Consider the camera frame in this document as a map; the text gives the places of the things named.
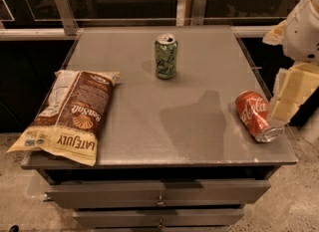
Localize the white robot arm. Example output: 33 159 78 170
262 0 319 127

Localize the grey drawer cabinet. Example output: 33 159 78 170
25 26 297 232

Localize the grey drawer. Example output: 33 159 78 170
74 209 244 228
46 179 270 209

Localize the grey top drawer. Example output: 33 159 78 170
46 179 270 209

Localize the metal top drawer knob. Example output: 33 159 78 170
157 194 166 207

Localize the red Coca-Cola can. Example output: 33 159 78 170
235 91 283 142

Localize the green LaCroix can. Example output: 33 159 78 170
155 33 178 80

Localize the Late July chip bag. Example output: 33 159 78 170
9 70 120 166

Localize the white horizontal rail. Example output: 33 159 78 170
0 26 272 41

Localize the right metal railing bracket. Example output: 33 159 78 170
176 0 207 26

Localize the metal railing bracket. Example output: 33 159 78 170
54 0 79 36
176 0 207 26

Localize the left metal railing bracket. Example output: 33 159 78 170
54 0 79 36

